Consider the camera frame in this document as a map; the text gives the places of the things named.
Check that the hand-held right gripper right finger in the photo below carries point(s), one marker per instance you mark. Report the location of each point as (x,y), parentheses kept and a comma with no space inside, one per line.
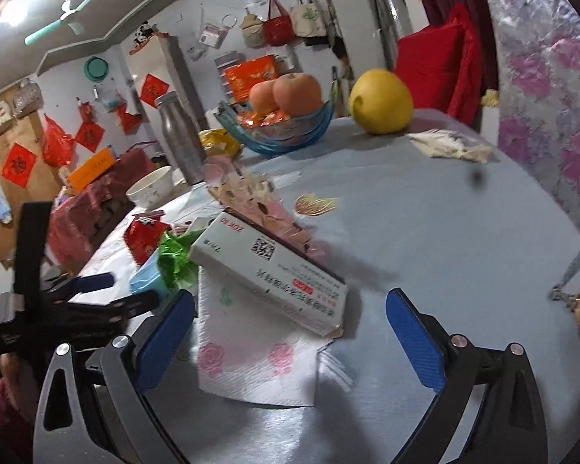
(413,338)

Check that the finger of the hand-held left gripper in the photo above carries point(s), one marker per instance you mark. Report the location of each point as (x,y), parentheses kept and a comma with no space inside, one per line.
(121,305)
(94,282)

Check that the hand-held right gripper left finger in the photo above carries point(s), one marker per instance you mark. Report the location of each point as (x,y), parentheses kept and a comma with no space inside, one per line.
(167,338)

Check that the white floral paper napkin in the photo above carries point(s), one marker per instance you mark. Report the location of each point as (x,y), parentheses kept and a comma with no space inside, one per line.
(251,362)

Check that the white medicine box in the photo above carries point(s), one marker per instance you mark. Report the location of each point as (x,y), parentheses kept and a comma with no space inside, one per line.
(270,275)

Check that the pink plastic wrapper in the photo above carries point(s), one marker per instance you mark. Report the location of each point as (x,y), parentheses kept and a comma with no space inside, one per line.
(222,169)

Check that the person's left forearm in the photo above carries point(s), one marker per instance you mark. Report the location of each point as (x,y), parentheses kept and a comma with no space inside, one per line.
(0,425)

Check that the person's left hand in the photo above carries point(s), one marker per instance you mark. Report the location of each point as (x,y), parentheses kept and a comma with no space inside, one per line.
(19,382)

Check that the light blue packet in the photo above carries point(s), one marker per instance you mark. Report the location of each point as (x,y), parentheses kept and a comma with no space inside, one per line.
(145,275)

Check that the red snack packet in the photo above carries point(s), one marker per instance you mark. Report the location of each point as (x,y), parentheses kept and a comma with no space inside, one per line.
(142,239)

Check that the green plastic wrapper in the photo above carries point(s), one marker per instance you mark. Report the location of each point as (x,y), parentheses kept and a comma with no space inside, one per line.
(174,258)

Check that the white ceramic bowl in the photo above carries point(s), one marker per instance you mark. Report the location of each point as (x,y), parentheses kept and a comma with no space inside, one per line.
(147,191)

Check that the grey white tablecloth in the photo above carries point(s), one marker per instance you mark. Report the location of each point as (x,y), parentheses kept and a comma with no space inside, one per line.
(440,232)

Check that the orange cardboard box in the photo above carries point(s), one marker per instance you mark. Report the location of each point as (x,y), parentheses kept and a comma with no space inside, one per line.
(89,171)

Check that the blue face mask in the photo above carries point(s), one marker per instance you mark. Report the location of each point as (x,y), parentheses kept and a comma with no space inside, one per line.
(0,203)

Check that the red plastic bag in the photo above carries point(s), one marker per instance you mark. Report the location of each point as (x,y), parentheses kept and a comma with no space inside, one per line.
(55,147)

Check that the red diamond paper poster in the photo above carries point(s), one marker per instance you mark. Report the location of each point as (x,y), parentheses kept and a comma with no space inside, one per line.
(89,136)
(18,164)
(153,91)

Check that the steel thermos bottle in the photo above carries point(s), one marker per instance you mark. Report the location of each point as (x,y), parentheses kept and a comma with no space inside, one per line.
(179,140)

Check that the gold paper cutout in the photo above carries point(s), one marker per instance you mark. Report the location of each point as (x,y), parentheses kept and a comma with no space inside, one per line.
(314,205)

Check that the red paper decoration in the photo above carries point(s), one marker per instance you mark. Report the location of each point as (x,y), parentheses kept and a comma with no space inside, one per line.
(128,118)

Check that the yellow crumpled wrapper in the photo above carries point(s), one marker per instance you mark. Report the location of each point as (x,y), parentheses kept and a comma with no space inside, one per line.
(220,142)

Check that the clear plastic packet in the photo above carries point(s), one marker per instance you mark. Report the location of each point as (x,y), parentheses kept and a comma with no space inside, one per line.
(452,145)

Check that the green plastic basin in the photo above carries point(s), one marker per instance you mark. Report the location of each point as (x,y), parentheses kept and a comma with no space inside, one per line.
(96,70)

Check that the white refrigerator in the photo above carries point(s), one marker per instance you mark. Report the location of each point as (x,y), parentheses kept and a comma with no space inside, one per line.
(142,63)

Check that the blue glass fruit bowl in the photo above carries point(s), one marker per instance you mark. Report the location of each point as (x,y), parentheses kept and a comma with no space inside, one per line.
(280,138)

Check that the red orange wrapped sweets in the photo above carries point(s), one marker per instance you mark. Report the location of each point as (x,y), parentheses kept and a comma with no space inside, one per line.
(266,118)

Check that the yellow pomelo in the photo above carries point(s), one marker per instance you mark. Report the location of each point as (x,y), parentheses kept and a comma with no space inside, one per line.
(381,101)

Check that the panda plush toy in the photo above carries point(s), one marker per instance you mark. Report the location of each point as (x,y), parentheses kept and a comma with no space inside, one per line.
(143,34)

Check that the green ceiling fan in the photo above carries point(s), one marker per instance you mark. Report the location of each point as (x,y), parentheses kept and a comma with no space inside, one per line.
(41,33)

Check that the red gift box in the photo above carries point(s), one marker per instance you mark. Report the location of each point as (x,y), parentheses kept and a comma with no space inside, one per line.
(244,75)

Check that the grey drawer shelf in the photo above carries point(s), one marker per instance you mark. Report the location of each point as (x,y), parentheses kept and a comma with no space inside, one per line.
(225,60)

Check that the floral foil sheet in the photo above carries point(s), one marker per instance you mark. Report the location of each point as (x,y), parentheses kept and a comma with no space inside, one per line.
(551,106)

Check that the red cushion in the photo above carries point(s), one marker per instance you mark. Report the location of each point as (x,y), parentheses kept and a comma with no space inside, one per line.
(435,67)

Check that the clear plastic bag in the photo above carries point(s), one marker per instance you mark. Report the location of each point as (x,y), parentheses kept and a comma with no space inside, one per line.
(212,36)

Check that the beige hanging bag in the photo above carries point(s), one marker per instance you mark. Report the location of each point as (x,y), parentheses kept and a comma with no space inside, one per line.
(253,34)

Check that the black hanging bag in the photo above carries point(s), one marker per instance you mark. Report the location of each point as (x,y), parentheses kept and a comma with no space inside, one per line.
(339,48)

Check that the red tote bag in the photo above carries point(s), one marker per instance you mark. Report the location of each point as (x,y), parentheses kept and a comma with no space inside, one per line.
(278,29)

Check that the cream tote bag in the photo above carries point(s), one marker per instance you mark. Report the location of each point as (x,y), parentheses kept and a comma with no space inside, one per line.
(309,19)

